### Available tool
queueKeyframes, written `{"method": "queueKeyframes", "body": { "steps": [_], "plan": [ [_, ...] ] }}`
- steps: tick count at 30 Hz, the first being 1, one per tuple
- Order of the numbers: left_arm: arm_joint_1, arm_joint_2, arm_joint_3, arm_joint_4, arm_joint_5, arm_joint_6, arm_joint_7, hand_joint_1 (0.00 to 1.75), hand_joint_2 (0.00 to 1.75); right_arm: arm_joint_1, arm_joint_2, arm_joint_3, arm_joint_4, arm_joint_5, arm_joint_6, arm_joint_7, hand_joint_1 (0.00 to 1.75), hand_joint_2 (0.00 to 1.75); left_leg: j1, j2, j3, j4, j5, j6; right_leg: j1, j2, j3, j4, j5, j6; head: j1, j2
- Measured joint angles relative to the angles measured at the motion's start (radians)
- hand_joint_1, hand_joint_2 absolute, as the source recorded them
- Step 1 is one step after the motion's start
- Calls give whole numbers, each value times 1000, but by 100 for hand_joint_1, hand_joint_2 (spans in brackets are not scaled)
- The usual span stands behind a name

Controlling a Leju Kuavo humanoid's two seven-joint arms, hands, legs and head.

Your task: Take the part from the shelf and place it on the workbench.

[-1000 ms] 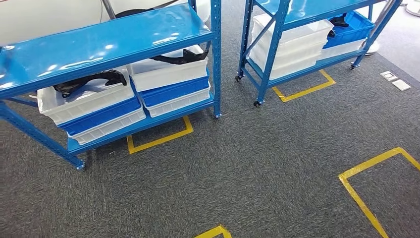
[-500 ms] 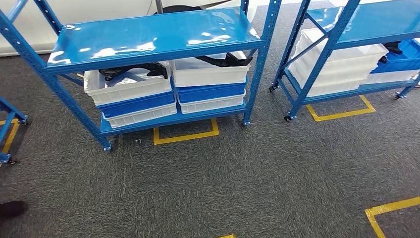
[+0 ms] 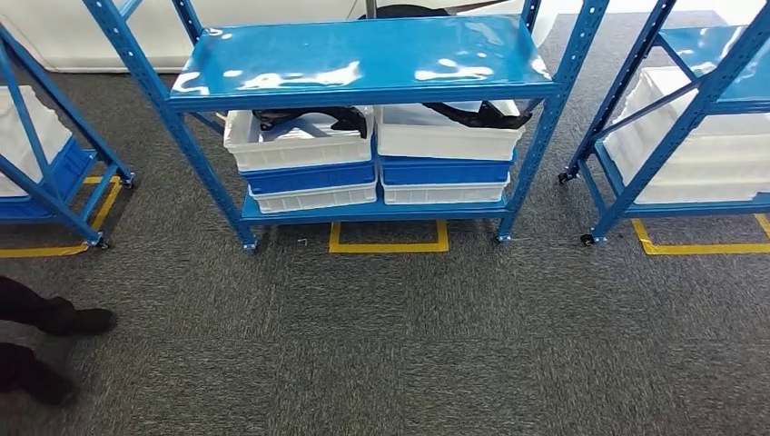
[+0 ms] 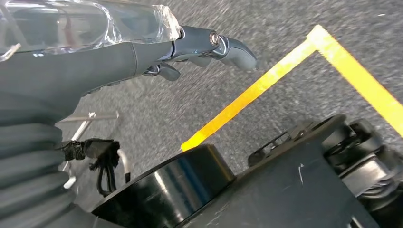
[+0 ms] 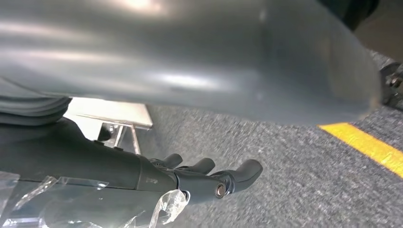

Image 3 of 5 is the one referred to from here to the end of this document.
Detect white foam board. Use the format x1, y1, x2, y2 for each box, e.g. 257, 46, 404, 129
0, 84, 74, 199

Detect yellow floor tape square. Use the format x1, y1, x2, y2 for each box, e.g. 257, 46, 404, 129
327, 219, 450, 254

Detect black plastic bumper part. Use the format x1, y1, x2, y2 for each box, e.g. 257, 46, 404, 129
252, 106, 370, 140
420, 100, 534, 131

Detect blue metal shelf rack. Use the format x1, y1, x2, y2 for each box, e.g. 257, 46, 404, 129
81, 0, 610, 252
0, 23, 137, 251
558, 0, 770, 247

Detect person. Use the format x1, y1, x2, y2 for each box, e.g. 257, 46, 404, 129
0, 275, 119, 407

